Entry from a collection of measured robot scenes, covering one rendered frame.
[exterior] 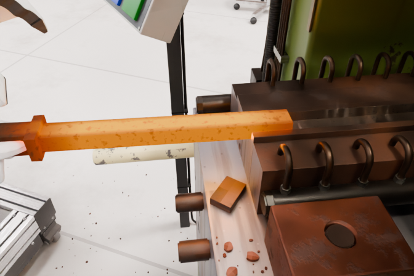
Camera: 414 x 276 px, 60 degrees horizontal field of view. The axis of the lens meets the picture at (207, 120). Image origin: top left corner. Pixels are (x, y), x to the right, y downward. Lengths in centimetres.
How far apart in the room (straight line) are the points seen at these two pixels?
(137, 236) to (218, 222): 113
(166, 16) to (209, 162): 38
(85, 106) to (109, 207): 82
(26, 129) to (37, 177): 146
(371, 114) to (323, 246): 23
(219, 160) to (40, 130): 24
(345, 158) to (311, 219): 9
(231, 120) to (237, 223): 12
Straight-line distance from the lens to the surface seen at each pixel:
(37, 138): 45
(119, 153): 96
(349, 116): 52
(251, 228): 45
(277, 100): 52
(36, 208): 147
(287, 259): 36
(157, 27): 79
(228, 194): 46
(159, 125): 43
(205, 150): 54
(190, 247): 47
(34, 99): 248
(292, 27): 71
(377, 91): 58
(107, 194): 173
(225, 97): 59
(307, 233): 38
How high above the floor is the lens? 128
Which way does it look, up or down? 38 degrees down
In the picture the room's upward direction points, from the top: straight up
